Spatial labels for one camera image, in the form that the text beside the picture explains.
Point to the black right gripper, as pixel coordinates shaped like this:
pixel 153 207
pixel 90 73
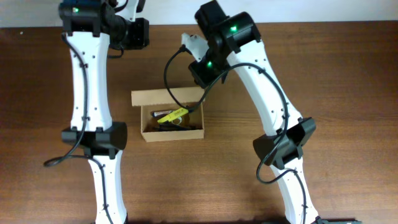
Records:
pixel 201 75

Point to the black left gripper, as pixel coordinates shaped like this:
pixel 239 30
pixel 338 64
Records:
pixel 142 37

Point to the yellow highlighter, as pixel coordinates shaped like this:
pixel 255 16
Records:
pixel 173 115

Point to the yellow tape roll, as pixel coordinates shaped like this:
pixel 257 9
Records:
pixel 182 120

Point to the brown cardboard box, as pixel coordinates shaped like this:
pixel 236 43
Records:
pixel 161 99

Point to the blue whiteboard marker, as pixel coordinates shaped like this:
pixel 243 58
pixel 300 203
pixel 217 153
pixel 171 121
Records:
pixel 161 113

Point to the black permanent marker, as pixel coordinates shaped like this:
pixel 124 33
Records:
pixel 172 127

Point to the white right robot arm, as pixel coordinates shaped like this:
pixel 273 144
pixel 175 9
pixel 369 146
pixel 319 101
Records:
pixel 234 43

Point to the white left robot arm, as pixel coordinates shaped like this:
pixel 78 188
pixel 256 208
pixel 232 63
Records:
pixel 90 29

